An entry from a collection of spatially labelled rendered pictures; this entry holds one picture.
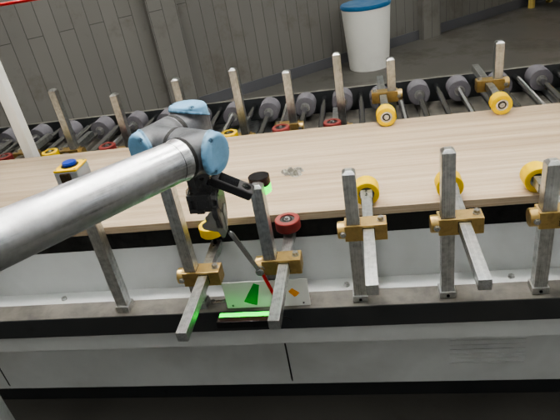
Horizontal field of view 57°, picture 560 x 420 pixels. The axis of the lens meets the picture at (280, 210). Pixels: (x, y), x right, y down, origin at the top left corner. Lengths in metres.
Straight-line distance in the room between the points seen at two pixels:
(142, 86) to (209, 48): 0.83
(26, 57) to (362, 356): 4.29
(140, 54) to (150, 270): 3.91
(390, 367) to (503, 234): 0.69
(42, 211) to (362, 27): 5.42
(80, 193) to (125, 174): 0.09
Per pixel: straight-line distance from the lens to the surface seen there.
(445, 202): 1.42
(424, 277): 1.80
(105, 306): 1.85
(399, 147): 2.03
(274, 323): 1.34
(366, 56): 6.17
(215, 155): 1.07
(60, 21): 5.46
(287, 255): 1.52
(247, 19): 5.99
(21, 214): 0.86
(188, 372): 2.25
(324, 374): 2.15
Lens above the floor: 1.74
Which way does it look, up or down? 30 degrees down
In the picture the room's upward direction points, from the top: 10 degrees counter-clockwise
